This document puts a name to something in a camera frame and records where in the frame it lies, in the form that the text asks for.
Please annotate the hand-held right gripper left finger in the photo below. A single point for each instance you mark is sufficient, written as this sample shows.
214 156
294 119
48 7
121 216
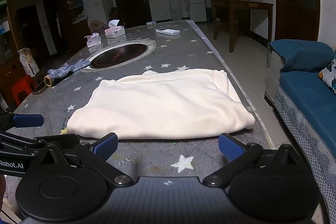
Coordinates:
106 147

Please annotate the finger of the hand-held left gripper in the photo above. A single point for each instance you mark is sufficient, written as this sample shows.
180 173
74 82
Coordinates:
29 120
23 141

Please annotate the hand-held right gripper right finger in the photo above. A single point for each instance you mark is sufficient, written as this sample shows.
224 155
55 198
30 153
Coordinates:
231 148

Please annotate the cream sweatshirt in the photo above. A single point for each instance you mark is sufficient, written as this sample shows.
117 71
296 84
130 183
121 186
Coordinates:
157 103

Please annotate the black smartphone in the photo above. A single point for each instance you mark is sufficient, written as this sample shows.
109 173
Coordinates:
39 90

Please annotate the red plastic stool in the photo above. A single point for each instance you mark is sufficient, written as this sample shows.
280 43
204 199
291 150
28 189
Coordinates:
22 87

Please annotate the grey star-print table cover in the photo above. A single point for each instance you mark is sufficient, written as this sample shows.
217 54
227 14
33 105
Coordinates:
149 153

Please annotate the brown paper bag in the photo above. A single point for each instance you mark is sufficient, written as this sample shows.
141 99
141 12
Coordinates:
27 62

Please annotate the blue-grey knit glove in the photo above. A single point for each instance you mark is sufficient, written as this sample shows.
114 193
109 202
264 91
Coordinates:
71 67

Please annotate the blue sofa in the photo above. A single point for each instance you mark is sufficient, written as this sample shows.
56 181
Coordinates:
307 98

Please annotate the round black built-in cooktop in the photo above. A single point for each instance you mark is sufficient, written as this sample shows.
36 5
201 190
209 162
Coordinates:
118 54

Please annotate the small open white box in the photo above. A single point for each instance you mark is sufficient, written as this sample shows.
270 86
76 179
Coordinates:
93 41

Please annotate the dark wooden open shelf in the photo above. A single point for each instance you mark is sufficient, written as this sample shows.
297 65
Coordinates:
73 16

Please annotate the colourful patterned round cover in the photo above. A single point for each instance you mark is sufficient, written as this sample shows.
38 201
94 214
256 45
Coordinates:
97 26

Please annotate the patterned cushion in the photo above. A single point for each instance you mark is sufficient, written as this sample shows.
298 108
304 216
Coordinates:
329 77

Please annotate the small white packet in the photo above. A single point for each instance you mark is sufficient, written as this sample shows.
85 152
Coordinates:
151 23

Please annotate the brown wooden desk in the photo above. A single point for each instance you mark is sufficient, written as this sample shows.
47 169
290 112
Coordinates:
244 5

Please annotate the white water dispenser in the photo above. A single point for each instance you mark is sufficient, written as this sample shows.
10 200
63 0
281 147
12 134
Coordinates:
175 7

